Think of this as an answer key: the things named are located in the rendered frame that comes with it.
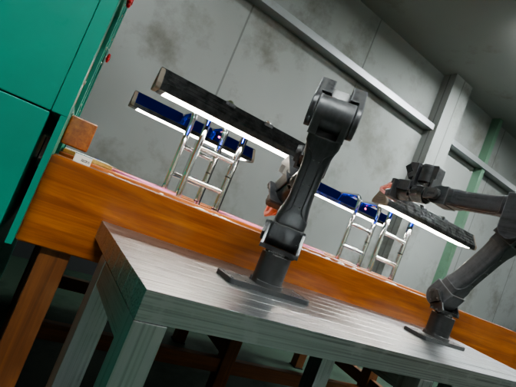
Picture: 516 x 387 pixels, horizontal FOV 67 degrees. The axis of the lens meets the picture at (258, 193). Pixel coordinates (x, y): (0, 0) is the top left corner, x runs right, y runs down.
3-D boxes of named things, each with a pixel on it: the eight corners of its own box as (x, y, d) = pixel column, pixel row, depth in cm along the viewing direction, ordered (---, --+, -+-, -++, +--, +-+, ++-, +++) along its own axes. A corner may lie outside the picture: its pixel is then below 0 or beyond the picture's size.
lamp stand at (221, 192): (226, 246, 131) (276, 124, 133) (172, 226, 122) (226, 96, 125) (209, 234, 148) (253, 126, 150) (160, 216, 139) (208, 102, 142)
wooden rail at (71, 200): (512, 381, 155) (528, 337, 156) (14, 239, 77) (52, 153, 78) (484, 365, 166) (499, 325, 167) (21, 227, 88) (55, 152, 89)
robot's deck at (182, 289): (557, 407, 105) (561, 393, 106) (133, 320, 46) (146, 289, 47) (339, 290, 183) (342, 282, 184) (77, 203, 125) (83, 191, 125)
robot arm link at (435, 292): (429, 285, 110) (448, 292, 105) (447, 292, 114) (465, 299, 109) (421, 306, 110) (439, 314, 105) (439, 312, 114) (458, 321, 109)
